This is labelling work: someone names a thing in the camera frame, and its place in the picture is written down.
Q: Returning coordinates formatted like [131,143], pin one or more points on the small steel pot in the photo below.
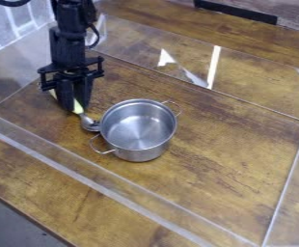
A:
[135,129]

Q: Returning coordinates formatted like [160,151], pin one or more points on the green handled metal spoon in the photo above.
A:
[88,123]

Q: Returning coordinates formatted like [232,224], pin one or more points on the clear acrylic enclosure wall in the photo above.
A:
[223,188]

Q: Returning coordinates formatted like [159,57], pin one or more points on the black bar in background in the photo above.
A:
[239,12]

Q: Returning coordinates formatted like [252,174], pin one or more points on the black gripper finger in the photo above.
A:
[83,86]
[64,94]

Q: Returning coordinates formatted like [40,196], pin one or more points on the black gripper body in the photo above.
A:
[72,71]

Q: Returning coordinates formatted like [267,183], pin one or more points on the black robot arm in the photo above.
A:
[75,18]

